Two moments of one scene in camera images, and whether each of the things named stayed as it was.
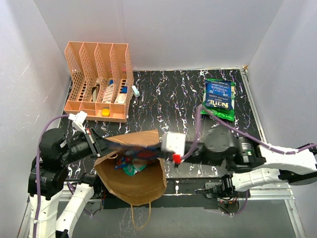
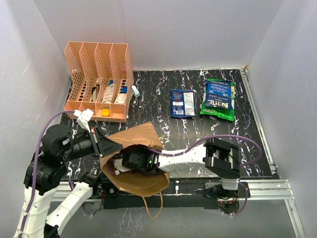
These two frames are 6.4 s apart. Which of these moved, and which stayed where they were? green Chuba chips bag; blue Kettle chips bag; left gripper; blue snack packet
Moved: blue snack packet
Stayed: left gripper; green Chuba chips bag; blue Kettle chips bag
